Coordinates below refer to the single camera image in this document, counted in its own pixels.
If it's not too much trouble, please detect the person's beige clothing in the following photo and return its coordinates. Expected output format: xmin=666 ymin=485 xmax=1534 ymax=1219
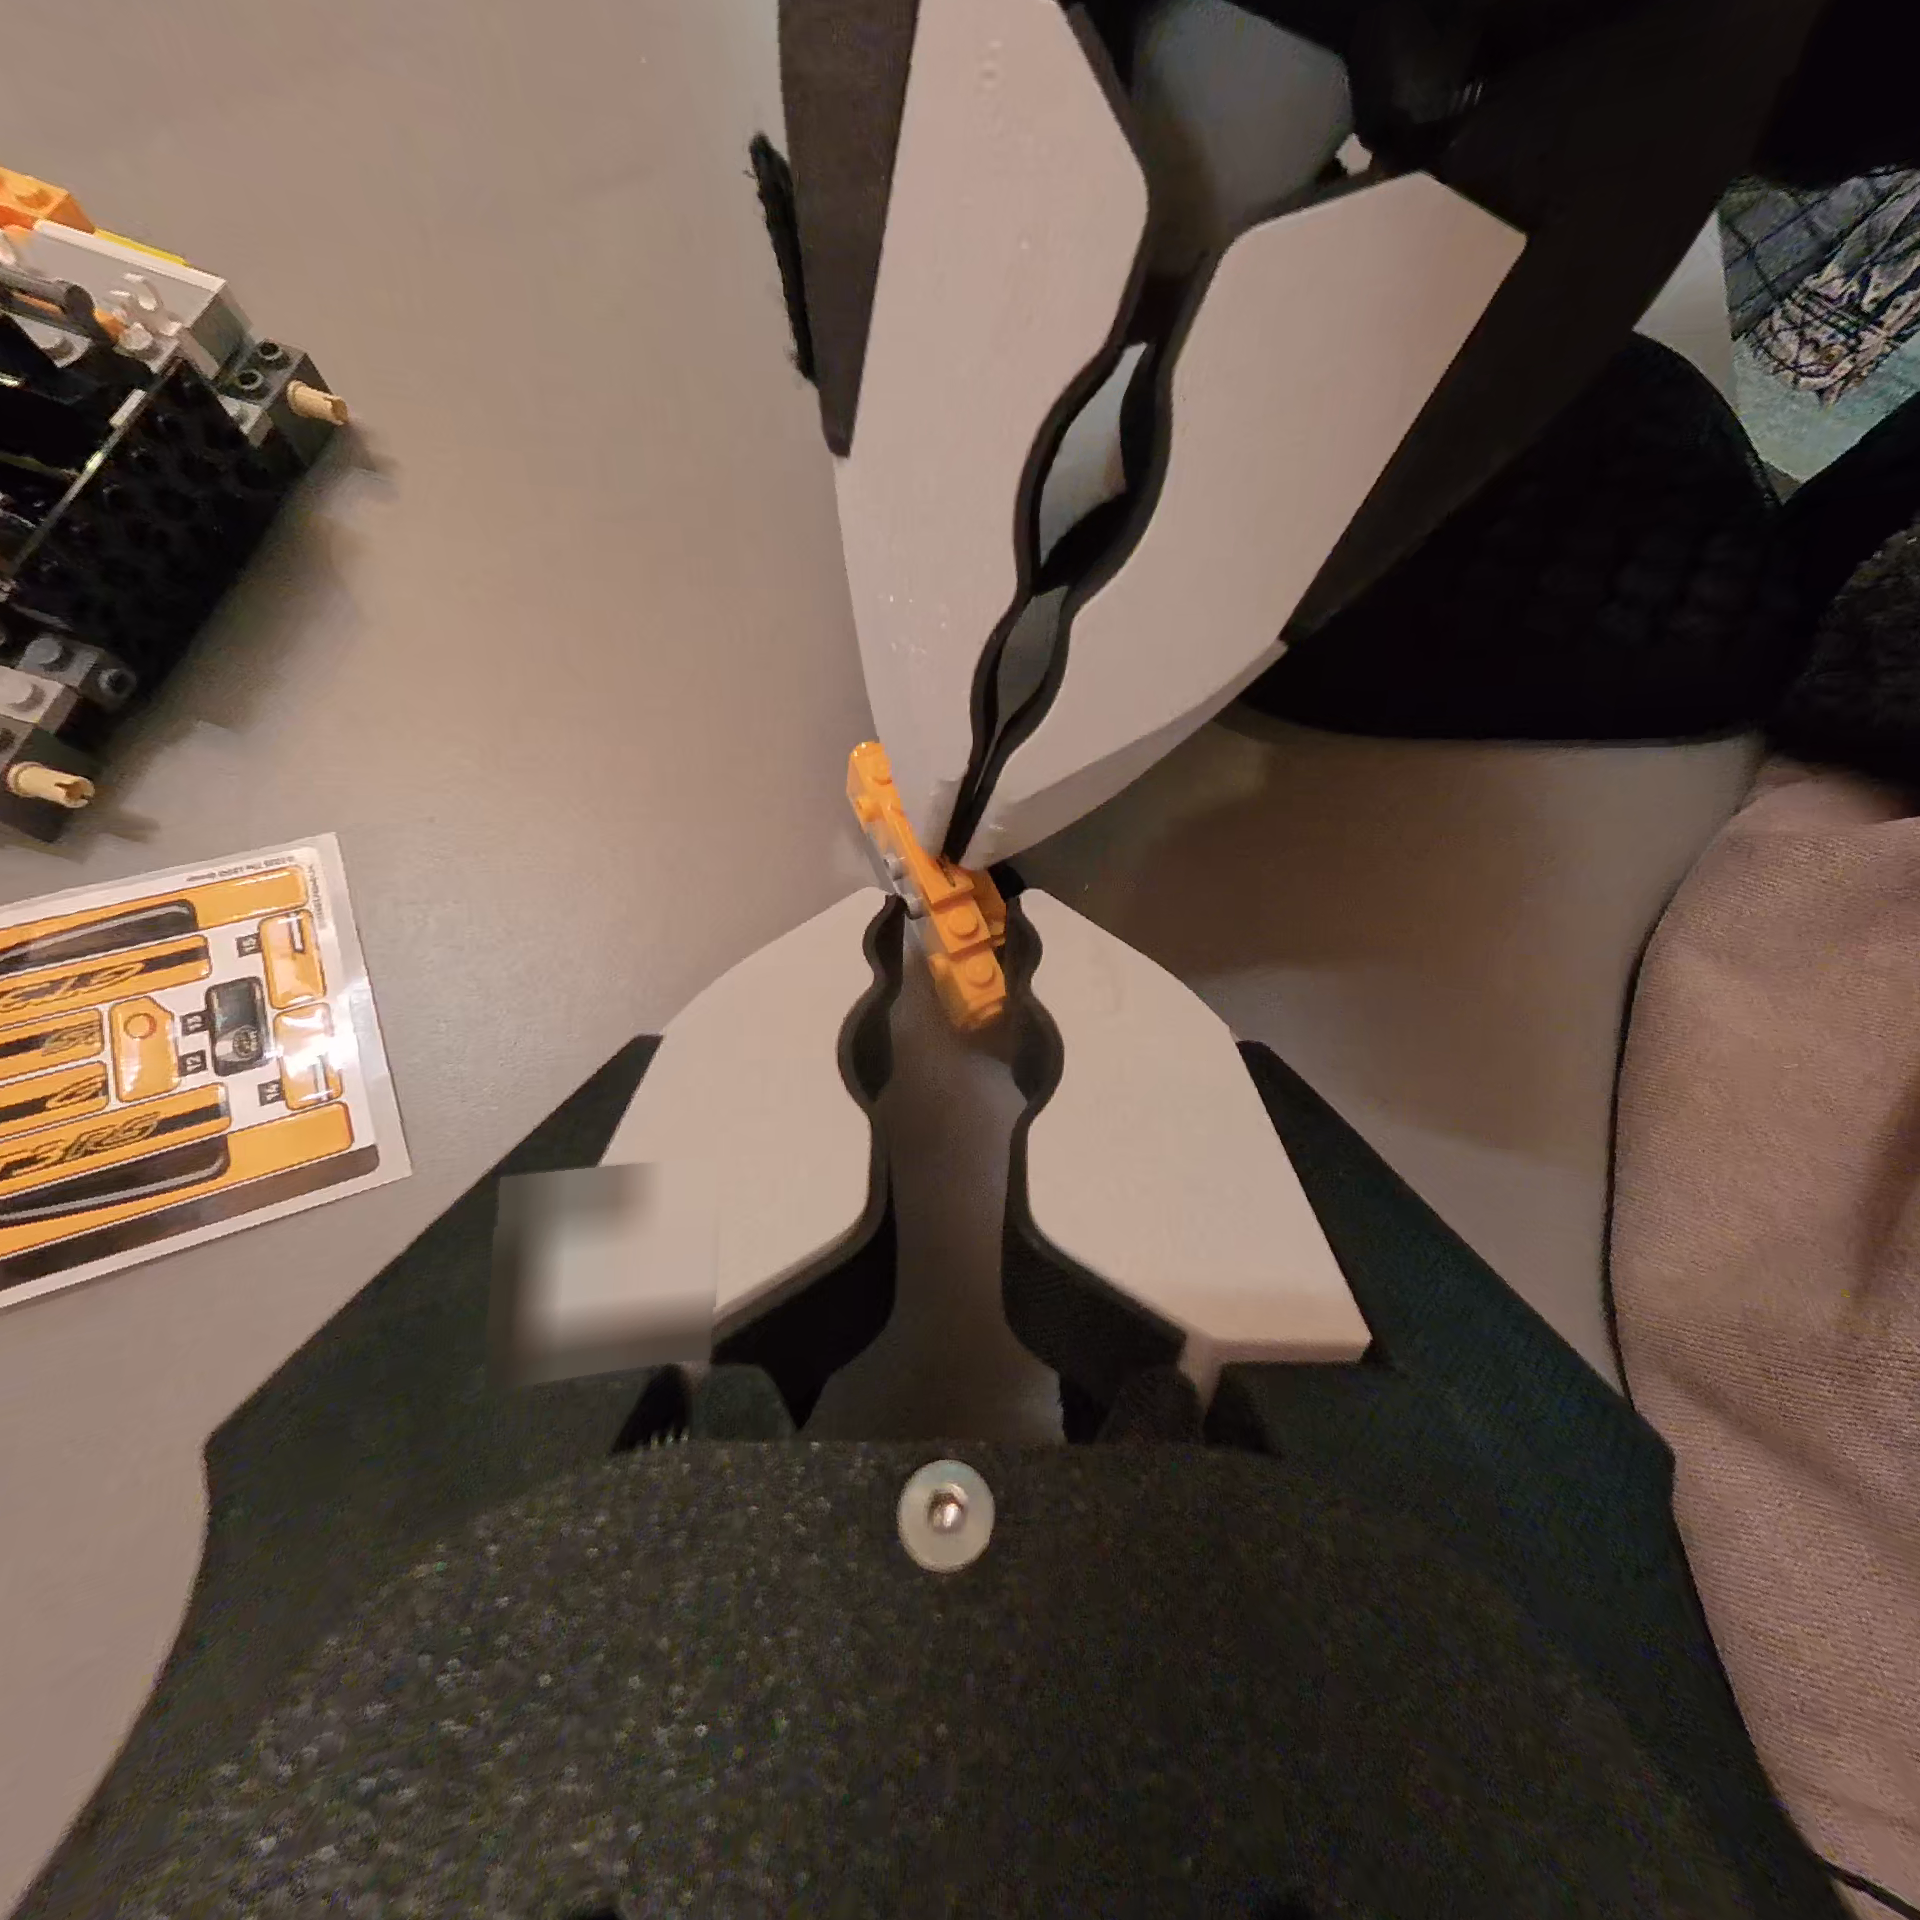
xmin=1609 ymin=756 xmax=1920 ymax=1920

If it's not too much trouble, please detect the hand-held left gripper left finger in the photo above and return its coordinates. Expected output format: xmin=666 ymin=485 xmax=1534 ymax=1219
xmin=598 ymin=885 xmax=913 ymax=1424

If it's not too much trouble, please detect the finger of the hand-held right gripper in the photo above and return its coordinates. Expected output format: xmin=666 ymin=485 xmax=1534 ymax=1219
xmin=964 ymin=166 xmax=1535 ymax=875
xmin=829 ymin=0 xmax=1162 ymax=869

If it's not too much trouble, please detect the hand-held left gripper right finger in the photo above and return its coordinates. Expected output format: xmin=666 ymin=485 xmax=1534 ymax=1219
xmin=996 ymin=885 xmax=1377 ymax=1436

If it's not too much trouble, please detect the orange sticker sheet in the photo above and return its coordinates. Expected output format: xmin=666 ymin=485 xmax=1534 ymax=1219
xmin=0 ymin=831 xmax=417 ymax=1312

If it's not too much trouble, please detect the orange toy brick assembly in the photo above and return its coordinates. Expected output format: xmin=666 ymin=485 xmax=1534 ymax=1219
xmin=843 ymin=737 xmax=1011 ymax=1038

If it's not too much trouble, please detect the person's black fleece jacket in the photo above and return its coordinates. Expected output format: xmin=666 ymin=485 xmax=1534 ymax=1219
xmin=1757 ymin=435 xmax=1920 ymax=825

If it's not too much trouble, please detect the grey desk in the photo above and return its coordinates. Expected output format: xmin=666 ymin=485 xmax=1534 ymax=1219
xmin=0 ymin=0 xmax=1771 ymax=1920

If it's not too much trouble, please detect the black padded cushion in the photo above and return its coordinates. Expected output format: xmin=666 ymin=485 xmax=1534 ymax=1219
xmin=1242 ymin=329 xmax=1807 ymax=748

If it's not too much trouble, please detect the black toy car chassis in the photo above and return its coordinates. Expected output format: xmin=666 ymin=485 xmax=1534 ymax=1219
xmin=0 ymin=164 xmax=357 ymax=845

